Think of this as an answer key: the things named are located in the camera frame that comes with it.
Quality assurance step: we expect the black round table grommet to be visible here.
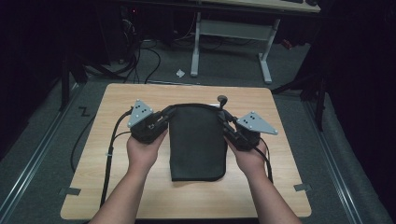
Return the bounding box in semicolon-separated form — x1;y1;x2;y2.
217;94;229;110

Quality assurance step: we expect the metal floor rail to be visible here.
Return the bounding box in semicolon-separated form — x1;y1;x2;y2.
303;100;365;224
0;83;82;218

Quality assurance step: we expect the person's left hand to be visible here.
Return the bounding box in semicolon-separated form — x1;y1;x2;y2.
125;129;169;175

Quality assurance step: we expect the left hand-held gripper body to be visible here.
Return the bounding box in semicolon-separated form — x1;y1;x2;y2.
126;99;169;145

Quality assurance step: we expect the black metal stand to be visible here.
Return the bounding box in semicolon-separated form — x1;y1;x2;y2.
270;73;328;132
58;55;90;112

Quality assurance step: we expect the bundle of black floor cables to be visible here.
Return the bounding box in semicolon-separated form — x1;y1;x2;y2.
83;18;163;84

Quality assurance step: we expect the right hand-held gripper cable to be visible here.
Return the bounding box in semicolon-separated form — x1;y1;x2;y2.
253;136;275;184

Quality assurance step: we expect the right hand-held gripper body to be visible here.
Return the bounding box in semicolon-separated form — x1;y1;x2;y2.
225;110;279;152

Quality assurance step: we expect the grey and yellow cloth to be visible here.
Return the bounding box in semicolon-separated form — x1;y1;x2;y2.
167;103;229;183

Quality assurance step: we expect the hand-held gripper cable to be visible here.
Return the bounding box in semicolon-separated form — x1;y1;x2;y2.
99;106;134;209
253;136;275;184

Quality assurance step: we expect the black cable beside table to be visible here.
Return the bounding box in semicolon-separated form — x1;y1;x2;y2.
70;114;97;174

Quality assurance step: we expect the grey tape strip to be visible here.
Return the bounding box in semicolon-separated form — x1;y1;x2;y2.
58;187;82;196
293;183;313;192

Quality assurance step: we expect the desk with white legs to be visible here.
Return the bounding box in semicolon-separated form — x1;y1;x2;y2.
189;0;321;85

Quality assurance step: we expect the person's right hand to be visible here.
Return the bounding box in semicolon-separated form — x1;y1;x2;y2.
223;136;269;182

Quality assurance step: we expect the left hand-held gripper cable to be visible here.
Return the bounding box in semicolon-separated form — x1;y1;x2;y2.
99;106;134;209

